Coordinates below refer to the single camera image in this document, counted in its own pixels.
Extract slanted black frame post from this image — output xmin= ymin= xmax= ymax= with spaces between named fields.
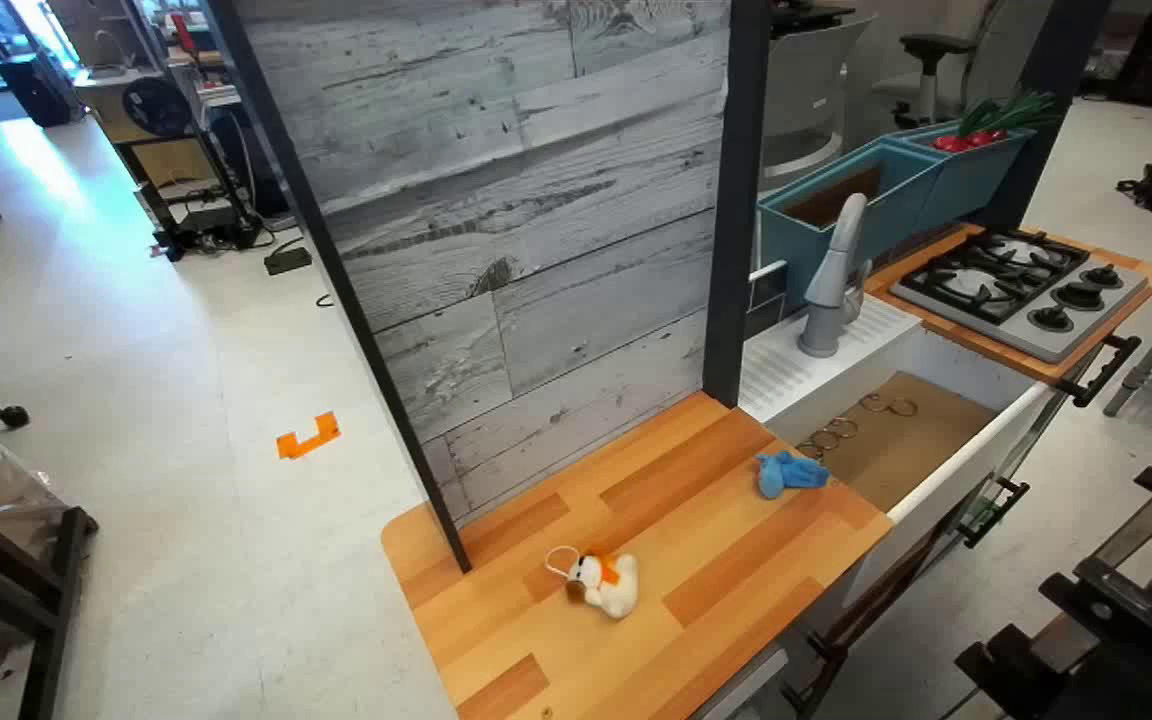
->
xmin=202 ymin=0 xmax=474 ymax=577

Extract black storage rack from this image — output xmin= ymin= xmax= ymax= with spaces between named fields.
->
xmin=47 ymin=0 xmax=291 ymax=259

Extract white toy kitchen cabinet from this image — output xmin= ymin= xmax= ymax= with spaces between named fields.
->
xmin=692 ymin=383 xmax=1063 ymax=720

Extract white toy kitchen sink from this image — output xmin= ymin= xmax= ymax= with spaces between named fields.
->
xmin=733 ymin=293 xmax=1072 ymax=532

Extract grey toy stove top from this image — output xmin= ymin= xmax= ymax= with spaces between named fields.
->
xmin=889 ymin=229 xmax=1152 ymax=367

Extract teal planter box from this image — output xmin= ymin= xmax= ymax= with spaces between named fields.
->
xmin=751 ymin=122 xmax=1049 ymax=293

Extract grey office chair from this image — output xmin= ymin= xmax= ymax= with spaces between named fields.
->
xmin=892 ymin=0 xmax=1049 ymax=132

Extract grey wood pattern backdrop panel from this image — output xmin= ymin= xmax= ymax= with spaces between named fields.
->
xmin=222 ymin=0 xmax=734 ymax=529

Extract wide black frame post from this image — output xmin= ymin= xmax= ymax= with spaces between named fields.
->
xmin=698 ymin=0 xmax=774 ymax=410

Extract wooden kitchen countertop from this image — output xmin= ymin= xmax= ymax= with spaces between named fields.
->
xmin=376 ymin=388 xmax=897 ymax=720

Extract red and green toy vegetables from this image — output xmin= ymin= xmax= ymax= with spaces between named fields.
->
xmin=930 ymin=86 xmax=1063 ymax=156

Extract wooden stove board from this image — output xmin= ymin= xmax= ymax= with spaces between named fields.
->
xmin=864 ymin=214 xmax=1152 ymax=388

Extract small tan object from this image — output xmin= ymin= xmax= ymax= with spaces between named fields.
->
xmin=540 ymin=539 xmax=642 ymax=623

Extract grey toy sink faucet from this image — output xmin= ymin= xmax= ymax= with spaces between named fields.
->
xmin=793 ymin=189 xmax=876 ymax=358

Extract orange floor marker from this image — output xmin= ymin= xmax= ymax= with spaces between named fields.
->
xmin=270 ymin=409 xmax=345 ymax=462

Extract black metal stand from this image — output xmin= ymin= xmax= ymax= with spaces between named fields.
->
xmin=951 ymin=438 xmax=1152 ymax=720

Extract black cabinet handle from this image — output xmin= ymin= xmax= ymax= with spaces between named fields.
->
xmin=1051 ymin=333 xmax=1142 ymax=410
xmin=951 ymin=471 xmax=1031 ymax=550

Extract blue toy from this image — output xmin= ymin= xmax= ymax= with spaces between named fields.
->
xmin=751 ymin=449 xmax=832 ymax=503

